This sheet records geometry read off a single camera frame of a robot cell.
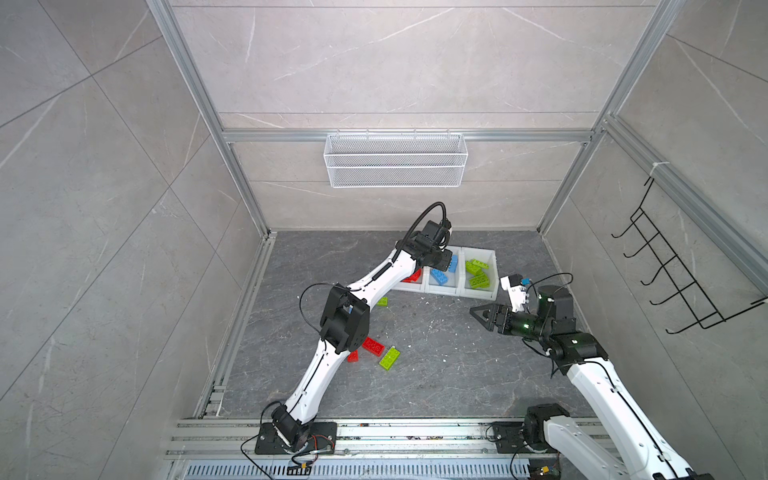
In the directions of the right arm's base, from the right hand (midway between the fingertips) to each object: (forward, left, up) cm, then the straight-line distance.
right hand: (477, 310), depth 76 cm
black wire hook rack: (-10, -39, +16) cm, 44 cm away
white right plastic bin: (+28, -12, -13) cm, 33 cm away
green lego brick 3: (+25, -7, -15) cm, 30 cm away
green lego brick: (+13, +25, -17) cm, 33 cm away
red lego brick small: (-2, +28, -17) cm, 33 cm away
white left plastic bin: (+20, +13, -15) cm, 28 cm away
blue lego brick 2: (+23, +5, -17) cm, 29 cm away
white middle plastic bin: (+21, +3, -18) cm, 28 cm away
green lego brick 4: (+20, -9, -16) cm, 27 cm away
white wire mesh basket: (+52, +20, +12) cm, 57 cm away
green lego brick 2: (+26, -10, -15) cm, 32 cm away
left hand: (+24, +4, -4) cm, 24 cm away
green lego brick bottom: (-6, +23, -17) cm, 29 cm away
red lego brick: (-5, +34, -16) cm, 38 cm away
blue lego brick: (+25, 0, -12) cm, 28 cm away
